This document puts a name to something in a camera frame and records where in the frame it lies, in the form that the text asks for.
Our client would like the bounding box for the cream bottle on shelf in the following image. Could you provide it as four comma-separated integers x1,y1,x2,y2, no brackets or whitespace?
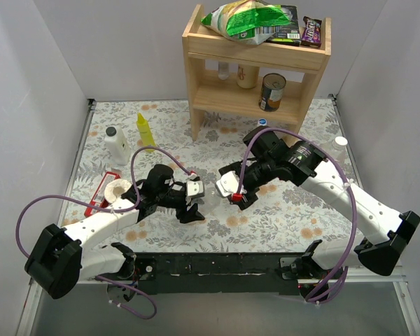
237,64,260,89

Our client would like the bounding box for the tin can on shelf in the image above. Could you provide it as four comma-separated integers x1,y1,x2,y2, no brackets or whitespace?
258,73,286,112

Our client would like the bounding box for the wooden shelf unit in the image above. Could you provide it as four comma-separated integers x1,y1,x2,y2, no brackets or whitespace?
181,3,333,144

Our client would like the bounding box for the dark chocolate bar pack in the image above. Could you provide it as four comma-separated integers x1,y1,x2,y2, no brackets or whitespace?
300,16,323,48

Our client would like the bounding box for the white bottle black cap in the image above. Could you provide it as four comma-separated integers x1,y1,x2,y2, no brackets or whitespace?
104,126,131,166

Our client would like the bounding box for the clear round bottle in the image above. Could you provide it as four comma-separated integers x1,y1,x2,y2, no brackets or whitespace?
198,187,223,216

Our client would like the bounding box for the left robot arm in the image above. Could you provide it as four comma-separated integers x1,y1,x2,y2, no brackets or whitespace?
24,164,205,299

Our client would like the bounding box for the small clear bottle on shelf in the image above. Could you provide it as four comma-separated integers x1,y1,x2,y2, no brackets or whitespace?
218,62,230,81

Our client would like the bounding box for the red flat box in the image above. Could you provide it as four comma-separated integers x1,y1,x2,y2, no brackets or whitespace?
84,171,120,218

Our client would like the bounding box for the black can with foil lid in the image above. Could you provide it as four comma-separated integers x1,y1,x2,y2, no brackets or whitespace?
104,178,132,204

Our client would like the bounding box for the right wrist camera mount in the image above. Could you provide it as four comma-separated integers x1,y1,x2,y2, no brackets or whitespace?
215,171,246,202

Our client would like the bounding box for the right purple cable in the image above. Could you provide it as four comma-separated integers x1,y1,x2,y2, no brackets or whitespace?
237,127,358,304

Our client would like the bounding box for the clear square juice bottle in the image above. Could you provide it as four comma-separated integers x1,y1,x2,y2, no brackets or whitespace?
321,139,348,164

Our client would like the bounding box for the green chip bag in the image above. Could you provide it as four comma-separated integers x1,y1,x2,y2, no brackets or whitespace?
201,1,291,46

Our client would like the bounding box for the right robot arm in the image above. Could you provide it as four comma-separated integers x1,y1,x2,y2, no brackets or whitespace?
216,126,420,278

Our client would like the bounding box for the yellow squeeze bottle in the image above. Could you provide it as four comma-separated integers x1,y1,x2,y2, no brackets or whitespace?
136,113,156,146

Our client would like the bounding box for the black green box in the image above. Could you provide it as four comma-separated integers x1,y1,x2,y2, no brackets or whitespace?
267,4,301,47

